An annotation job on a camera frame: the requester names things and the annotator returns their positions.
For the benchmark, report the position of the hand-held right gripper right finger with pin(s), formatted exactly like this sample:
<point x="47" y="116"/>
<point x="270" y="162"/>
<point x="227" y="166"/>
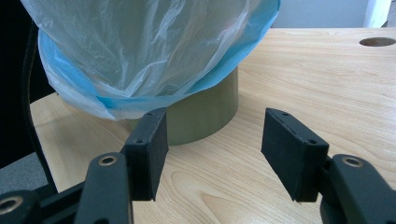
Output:
<point x="295" y="155"/>

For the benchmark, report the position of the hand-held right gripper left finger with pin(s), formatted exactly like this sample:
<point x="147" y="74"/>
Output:
<point x="148" y="155"/>

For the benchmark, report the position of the green plastic waste bin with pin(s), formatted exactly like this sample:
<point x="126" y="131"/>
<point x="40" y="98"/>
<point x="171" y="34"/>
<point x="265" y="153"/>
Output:
<point x="202" y="115"/>

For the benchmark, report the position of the white plastic bag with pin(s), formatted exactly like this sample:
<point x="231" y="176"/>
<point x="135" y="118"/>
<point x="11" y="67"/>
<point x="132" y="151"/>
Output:
<point x="140" y="46"/>

